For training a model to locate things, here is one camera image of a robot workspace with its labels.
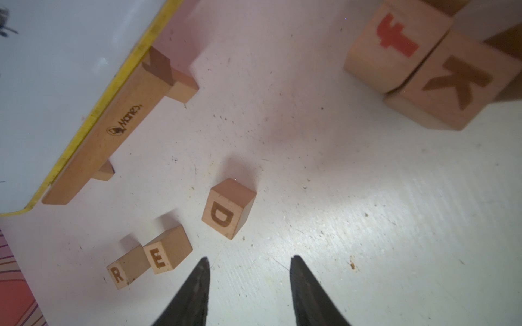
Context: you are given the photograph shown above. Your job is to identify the wooden E block orange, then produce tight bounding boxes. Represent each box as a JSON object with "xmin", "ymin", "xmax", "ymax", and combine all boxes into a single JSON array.
[{"xmin": 144, "ymin": 225, "xmax": 192, "ymax": 274}]

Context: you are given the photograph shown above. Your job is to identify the wooden R block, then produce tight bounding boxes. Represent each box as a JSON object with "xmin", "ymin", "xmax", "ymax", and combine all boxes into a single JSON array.
[{"xmin": 107, "ymin": 245, "xmax": 151, "ymax": 289}]

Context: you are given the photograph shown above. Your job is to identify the whiteboard with RED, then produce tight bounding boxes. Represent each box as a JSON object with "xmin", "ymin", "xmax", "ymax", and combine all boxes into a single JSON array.
[{"xmin": 1, "ymin": 1, "xmax": 180, "ymax": 216}]

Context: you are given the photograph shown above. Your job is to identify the wooden f block red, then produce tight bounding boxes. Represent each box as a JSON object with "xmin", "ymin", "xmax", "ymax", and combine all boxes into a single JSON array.
[{"xmin": 344, "ymin": 1, "xmax": 453, "ymax": 94}]

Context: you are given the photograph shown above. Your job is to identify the wooden engraved D block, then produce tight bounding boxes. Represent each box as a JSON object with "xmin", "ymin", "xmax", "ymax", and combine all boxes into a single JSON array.
[{"xmin": 202, "ymin": 178, "xmax": 257, "ymax": 240}]

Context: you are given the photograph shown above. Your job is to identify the wooden engraved K block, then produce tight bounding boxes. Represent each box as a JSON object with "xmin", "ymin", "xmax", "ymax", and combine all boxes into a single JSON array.
[{"xmin": 384, "ymin": 31, "xmax": 521, "ymax": 130}]

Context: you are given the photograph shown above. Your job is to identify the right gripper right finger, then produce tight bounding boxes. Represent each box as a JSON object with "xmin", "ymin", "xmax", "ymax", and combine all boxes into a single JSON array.
[{"xmin": 290, "ymin": 255, "xmax": 350, "ymax": 326}]

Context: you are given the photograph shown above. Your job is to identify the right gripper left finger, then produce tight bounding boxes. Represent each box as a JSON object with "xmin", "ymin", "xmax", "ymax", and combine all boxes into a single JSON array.
[{"xmin": 153, "ymin": 258, "xmax": 210, "ymax": 326}]

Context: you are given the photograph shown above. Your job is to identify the wooden whiteboard stand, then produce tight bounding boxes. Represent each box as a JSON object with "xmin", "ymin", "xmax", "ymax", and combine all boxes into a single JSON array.
[{"xmin": 42, "ymin": 48, "xmax": 199, "ymax": 205}]

